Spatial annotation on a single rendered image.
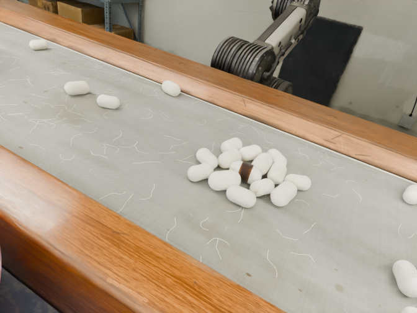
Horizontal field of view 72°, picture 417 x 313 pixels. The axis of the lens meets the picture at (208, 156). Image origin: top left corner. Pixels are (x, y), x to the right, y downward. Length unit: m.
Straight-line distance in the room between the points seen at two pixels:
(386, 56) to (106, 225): 2.27
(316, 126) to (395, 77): 1.95
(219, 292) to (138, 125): 0.27
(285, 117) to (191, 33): 2.28
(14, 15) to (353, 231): 0.82
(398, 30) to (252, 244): 2.18
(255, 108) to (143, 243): 0.33
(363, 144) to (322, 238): 0.21
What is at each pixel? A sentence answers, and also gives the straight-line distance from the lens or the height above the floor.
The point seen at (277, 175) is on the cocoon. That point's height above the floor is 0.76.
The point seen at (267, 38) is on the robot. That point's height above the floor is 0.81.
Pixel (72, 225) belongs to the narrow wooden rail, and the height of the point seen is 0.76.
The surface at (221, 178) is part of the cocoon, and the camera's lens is 0.31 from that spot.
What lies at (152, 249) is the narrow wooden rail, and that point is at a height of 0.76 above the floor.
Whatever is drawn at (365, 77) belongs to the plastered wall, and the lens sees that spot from 2.41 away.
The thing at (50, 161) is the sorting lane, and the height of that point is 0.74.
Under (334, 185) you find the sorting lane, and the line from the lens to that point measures 0.40.
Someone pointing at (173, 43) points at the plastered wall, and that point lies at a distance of 2.83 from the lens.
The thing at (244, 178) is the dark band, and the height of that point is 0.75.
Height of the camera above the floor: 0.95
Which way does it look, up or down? 34 degrees down
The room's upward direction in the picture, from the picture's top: 12 degrees clockwise
